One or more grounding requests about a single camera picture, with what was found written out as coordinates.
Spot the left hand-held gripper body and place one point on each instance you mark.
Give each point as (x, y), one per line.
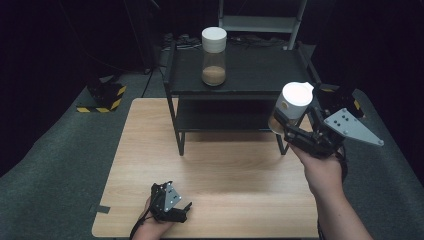
(165, 201)

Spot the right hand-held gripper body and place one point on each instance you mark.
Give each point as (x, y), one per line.
(336, 133)

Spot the glass jar white spout lid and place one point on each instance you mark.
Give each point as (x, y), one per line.
(293, 100)

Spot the black two-tier shelf rack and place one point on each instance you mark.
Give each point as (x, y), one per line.
(238, 71)

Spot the person's left hand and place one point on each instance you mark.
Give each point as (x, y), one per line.
(151, 228)

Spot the person's right hand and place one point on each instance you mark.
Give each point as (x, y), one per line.
(321, 173)

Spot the black box yellow striped edge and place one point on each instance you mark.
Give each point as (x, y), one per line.
(105, 96)
(336, 96)

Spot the grey tape strip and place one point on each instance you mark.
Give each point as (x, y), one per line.
(100, 209)

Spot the white metal stand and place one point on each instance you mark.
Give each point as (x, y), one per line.
(258, 24)

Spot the dark stand pole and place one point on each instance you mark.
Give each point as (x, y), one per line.
(143, 40)

